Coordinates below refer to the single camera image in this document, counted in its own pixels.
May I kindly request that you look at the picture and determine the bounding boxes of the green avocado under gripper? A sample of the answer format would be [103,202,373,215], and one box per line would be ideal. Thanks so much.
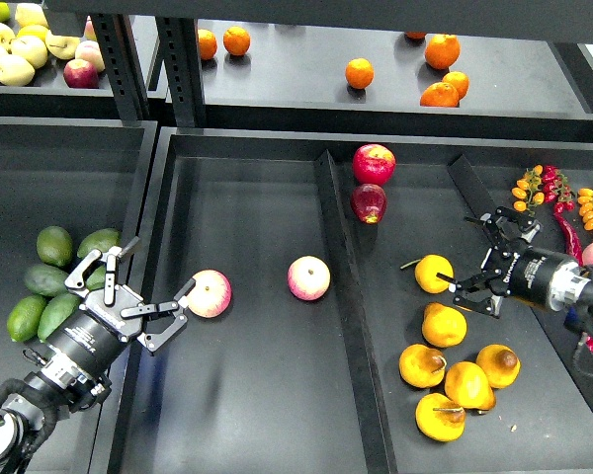
[85,266,106,291]

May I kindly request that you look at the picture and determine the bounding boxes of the black shelf post right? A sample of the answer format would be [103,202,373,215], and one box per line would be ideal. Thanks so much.
[155,17,207,128]

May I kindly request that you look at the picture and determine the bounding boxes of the bright red apple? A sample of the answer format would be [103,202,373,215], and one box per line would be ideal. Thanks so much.
[352,143,396,187]

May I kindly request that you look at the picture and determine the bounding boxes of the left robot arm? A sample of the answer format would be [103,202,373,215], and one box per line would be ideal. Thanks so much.
[0,238,196,473]

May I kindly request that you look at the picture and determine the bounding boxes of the pale yellow pear front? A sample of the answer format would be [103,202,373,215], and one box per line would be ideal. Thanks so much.
[0,54,36,87]

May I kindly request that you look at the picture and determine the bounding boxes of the yellow pear brown tip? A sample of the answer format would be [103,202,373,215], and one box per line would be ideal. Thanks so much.
[475,344,521,389]

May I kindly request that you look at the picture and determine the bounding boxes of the pale peach on shelf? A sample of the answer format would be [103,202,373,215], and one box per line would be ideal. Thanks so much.
[75,40,105,73]

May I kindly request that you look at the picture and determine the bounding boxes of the dark green avocado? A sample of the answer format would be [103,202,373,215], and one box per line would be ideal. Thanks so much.
[24,264,68,297]

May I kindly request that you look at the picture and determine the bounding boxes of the large orange on shelf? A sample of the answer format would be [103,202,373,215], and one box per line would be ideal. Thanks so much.
[424,34,461,70]

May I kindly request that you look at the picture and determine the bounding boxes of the yellow pear with stem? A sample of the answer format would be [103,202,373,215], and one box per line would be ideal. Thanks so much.
[415,393,466,442]

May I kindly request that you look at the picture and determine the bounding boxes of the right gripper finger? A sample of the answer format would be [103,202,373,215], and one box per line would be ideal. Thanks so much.
[436,270,502,317]
[465,206,542,252]

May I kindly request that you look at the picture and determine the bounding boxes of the pale yellow apple with stem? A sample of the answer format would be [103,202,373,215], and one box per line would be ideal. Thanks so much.
[44,31,81,60]

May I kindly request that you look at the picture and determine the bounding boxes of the green avocado top right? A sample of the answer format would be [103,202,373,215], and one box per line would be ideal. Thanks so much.
[77,228,121,259]

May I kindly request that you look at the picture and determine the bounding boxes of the green avocado top left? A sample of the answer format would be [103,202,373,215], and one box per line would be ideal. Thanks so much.
[36,225,73,268]

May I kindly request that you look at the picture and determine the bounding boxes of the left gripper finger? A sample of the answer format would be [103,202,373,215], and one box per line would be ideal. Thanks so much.
[122,277,196,354]
[64,236,140,306]

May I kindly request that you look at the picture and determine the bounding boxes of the yellow pear lower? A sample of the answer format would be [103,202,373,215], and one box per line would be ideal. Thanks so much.
[444,361,496,411]

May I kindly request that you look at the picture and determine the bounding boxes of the orange under beam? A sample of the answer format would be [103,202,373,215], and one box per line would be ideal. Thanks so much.
[404,32,426,40]

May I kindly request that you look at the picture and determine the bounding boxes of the red chili pepper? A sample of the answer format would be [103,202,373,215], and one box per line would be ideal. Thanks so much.
[553,202,583,266]

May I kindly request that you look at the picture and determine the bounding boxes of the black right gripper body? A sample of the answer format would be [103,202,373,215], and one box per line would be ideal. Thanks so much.
[481,239,581,311]

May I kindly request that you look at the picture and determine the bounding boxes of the black shelf post left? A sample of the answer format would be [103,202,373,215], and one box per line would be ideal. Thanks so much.
[90,13,150,121]

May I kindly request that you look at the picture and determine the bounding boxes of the yellow pear left of pile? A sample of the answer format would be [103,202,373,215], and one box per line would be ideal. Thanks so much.
[398,344,447,388]

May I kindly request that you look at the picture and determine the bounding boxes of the orange on shelf front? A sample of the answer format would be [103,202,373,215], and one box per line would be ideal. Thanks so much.
[420,82,460,108]

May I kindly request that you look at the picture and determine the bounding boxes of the green avocado bottom middle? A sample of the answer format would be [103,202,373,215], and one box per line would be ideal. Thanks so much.
[37,292,81,342]

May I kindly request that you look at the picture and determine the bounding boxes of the pink apple centre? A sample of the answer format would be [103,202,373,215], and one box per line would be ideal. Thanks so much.
[287,256,331,301]

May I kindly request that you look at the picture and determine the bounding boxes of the cherry tomato vine upper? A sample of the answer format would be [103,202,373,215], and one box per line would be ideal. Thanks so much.
[511,165,576,215]

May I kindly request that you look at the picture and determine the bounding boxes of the black tray divider right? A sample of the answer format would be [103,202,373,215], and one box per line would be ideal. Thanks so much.
[446,154,593,391]

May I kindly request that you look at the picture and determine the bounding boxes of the red apple on shelf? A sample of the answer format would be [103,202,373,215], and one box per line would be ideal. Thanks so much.
[63,58,99,89]

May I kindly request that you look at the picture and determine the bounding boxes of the pink apple left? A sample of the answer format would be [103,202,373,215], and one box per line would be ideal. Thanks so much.
[187,269,232,318]

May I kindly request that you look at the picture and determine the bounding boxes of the black tray divider left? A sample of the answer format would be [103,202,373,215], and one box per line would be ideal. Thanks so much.
[314,150,396,473]

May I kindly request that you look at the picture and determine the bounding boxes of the orange on shelf right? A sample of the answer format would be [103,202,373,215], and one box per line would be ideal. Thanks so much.
[442,71,469,100]

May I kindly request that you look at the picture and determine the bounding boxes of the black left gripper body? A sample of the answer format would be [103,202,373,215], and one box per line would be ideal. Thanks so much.
[46,285,143,376]

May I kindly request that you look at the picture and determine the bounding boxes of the black shelf post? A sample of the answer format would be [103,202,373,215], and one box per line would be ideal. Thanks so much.
[90,13,150,121]
[155,17,207,128]

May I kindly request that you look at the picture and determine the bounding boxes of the orange on shelf centre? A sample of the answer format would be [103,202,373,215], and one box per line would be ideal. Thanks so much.
[345,57,375,90]

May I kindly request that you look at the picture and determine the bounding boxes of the light green avocado bottom left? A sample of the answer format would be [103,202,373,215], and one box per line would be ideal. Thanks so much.
[7,294,47,342]

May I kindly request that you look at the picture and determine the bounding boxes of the black tray divider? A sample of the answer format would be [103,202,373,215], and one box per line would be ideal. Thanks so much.
[314,150,396,473]
[446,154,593,391]

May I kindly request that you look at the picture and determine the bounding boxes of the dark red apple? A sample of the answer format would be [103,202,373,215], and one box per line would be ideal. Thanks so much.
[350,184,387,224]

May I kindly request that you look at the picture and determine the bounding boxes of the pink apple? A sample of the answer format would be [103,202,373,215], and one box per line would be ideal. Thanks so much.
[187,269,232,318]
[287,256,331,301]

